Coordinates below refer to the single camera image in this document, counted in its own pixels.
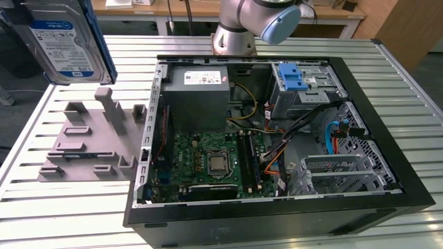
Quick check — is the hard disk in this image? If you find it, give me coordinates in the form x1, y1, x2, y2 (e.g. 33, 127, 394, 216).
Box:
1, 0, 118, 86

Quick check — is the blue data wire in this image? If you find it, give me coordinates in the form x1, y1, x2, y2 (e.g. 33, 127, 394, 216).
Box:
324, 120, 348, 154

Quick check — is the power wire black connector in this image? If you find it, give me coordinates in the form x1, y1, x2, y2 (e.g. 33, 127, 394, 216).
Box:
333, 120, 366, 141

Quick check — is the metal disk bay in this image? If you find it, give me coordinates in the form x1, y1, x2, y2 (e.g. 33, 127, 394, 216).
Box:
300, 154, 394, 195

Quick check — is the black office chair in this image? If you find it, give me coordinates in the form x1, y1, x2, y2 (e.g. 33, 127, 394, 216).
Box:
0, 15, 48, 78

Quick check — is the white cardboard box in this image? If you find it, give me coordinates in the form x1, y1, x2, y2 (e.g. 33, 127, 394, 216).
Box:
105, 0, 134, 10

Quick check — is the wooden desk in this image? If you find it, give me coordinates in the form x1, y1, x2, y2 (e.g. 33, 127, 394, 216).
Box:
90, 0, 366, 39

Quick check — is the grey parts rack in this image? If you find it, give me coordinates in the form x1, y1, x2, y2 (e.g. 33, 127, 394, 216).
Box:
37, 87, 149, 184

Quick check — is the grey power supply unit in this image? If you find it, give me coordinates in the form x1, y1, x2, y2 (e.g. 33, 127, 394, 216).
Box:
161, 65, 232, 133

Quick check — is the green motherboard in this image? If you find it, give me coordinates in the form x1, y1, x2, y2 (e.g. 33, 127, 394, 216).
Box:
152, 131, 280, 203

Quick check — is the blue plastic drive latch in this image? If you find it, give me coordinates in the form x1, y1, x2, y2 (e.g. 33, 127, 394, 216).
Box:
276, 63, 308, 91

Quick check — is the silver CPU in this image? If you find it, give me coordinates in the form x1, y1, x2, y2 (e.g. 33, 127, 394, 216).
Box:
209, 155, 228, 173

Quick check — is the CPU socket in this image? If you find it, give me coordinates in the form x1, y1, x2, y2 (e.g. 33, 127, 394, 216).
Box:
206, 149, 232, 179

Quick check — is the black RAM slot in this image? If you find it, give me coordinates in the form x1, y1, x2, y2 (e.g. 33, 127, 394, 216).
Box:
237, 131, 252, 193
246, 131, 262, 190

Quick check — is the black graphics card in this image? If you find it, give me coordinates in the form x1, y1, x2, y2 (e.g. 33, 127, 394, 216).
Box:
178, 183, 238, 202

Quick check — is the metal drive cage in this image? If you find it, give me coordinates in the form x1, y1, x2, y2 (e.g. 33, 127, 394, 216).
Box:
269, 62, 348, 120

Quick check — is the black PC case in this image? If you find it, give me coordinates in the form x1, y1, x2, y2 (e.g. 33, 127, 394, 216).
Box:
122, 53, 436, 249

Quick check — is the wooden cabinet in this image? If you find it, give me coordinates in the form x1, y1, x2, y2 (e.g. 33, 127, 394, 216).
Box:
352, 0, 443, 76

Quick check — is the thin red wire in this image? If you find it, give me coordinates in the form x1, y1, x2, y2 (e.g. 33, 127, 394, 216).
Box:
157, 105, 169, 159

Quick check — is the yellow wire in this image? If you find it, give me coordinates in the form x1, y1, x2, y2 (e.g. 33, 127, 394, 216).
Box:
226, 82, 258, 121

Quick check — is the black wire bundle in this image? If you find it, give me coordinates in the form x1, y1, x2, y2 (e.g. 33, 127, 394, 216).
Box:
261, 101, 342, 160

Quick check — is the orange wire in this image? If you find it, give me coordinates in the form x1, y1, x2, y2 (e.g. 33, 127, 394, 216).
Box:
264, 153, 280, 174

